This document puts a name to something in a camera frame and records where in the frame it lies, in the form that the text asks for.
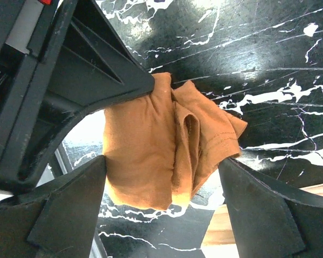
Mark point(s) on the wooden compartment tray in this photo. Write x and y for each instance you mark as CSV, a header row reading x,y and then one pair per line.
x,y
219,239

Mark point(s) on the brown boxer underwear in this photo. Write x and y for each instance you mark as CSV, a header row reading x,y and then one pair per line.
x,y
161,148

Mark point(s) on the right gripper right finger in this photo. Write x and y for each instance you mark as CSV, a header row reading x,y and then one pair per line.
x,y
270,218

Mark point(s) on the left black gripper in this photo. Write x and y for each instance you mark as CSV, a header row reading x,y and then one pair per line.
x,y
59,61

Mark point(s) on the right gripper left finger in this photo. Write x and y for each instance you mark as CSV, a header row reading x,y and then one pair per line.
x,y
56,219

